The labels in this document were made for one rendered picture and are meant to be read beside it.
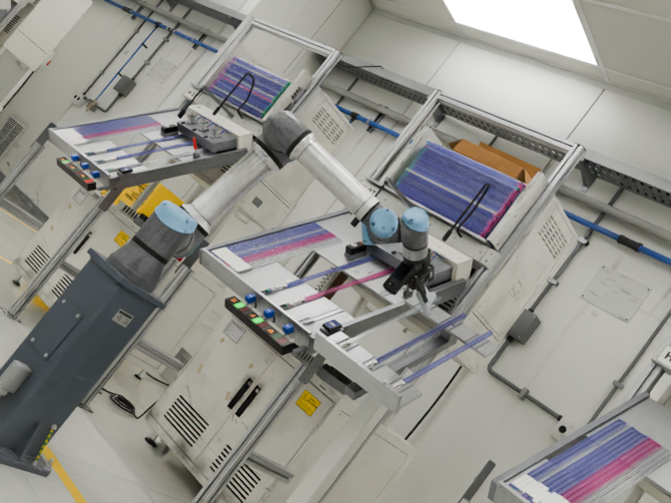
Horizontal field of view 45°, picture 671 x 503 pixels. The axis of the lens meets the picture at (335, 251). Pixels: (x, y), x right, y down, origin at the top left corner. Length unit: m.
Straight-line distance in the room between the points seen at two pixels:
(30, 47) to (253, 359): 4.34
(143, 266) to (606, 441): 1.36
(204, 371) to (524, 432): 1.83
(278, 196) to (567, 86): 2.07
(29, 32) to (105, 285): 4.87
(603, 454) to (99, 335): 1.39
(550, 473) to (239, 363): 1.36
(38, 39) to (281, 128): 4.84
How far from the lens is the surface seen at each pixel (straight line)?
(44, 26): 6.96
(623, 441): 2.47
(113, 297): 2.18
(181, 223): 2.22
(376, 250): 3.09
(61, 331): 2.24
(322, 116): 4.23
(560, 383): 4.40
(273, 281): 2.91
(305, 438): 2.88
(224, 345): 3.24
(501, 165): 3.65
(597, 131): 5.09
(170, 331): 4.23
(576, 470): 2.31
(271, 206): 4.23
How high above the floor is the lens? 0.74
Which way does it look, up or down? 5 degrees up
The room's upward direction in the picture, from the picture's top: 38 degrees clockwise
